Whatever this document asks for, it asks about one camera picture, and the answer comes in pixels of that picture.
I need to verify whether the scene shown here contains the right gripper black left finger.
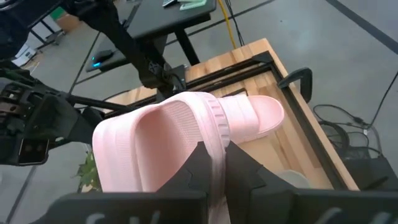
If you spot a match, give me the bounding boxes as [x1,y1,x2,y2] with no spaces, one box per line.
[157,141,216,193]

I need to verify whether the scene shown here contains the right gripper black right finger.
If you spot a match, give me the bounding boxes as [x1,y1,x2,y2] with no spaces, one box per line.
[223,141,295,224]

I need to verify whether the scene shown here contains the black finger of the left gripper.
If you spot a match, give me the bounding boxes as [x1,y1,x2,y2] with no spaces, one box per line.
[74,106,105,146]
[66,94,135,113]

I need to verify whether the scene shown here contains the pink slide sandal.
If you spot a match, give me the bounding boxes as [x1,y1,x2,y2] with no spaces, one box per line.
[92,91,285,224]

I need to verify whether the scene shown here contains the black computer mouse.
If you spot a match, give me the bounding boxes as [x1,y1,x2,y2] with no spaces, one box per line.
[92,49,114,65]

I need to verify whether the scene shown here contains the artificial plant in black pot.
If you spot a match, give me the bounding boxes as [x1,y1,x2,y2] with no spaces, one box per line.
[74,151,103,193]

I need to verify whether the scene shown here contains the brown cardboard box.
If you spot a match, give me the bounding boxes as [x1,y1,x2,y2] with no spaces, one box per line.
[55,14,82,34]

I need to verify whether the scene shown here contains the black desk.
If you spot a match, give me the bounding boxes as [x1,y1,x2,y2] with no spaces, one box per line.
[85,0,218,73]

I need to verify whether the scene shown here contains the black table clamp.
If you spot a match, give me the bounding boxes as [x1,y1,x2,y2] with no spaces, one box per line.
[277,67,313,103]

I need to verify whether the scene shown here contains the black floor box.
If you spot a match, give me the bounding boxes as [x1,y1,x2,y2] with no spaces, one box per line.
[341,156,398,190]

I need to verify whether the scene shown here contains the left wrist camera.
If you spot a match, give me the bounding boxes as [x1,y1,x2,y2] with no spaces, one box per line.
[17,138,50,166]

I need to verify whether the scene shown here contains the looped black floor cable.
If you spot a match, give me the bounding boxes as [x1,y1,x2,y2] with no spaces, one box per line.
[312,104,374,130]

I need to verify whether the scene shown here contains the yellow cable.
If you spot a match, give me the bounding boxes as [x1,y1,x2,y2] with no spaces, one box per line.
[217,0,238,49]

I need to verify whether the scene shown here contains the long black floor cable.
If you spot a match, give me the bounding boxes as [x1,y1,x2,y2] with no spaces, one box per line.
[366,70,398,129]

